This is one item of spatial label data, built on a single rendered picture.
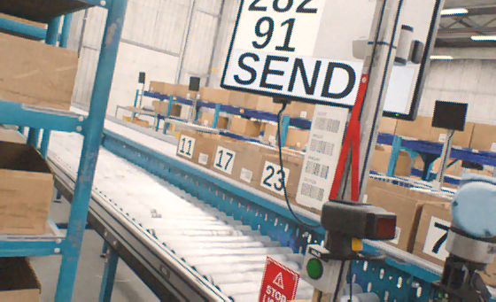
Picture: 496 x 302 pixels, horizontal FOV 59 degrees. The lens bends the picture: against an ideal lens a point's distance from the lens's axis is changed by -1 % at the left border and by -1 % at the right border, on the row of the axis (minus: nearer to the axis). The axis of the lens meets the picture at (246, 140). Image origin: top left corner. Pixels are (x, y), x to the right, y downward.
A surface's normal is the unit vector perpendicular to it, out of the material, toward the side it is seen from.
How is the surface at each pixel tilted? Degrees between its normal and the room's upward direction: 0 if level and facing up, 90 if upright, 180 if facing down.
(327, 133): 90
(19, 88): 91
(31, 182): 90
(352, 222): 90
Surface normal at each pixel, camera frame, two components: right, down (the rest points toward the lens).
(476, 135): -0.80, -0.15
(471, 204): -0.55, -0.07
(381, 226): 0.60, 0.03
